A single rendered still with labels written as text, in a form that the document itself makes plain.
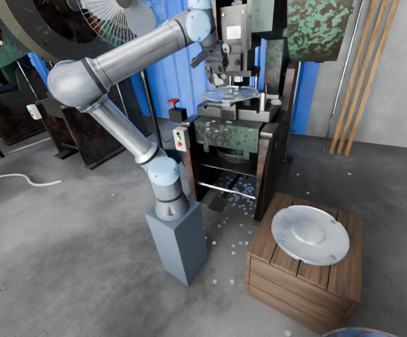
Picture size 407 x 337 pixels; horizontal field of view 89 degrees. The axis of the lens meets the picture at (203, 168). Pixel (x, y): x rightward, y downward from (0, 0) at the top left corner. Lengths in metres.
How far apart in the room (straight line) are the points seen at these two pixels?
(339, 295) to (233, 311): 0.49
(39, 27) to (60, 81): 1.35
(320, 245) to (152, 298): 0.83
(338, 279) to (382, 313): 0.46
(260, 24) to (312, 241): 0.95
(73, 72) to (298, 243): 0.94
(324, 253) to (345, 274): 0.09
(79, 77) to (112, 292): 1.05
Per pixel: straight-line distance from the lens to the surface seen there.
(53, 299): 1.50
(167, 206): 0.86
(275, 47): 1.43
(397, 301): 1.41
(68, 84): 0.66
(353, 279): 0.94
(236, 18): 1.22
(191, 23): 0.69
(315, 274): 0.90
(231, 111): 1.20
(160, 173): 0.77
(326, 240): 0.99
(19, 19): 1.98
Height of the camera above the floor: 1.10
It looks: 34 degrees down
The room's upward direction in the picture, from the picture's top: 6 degrees counter-clockwise
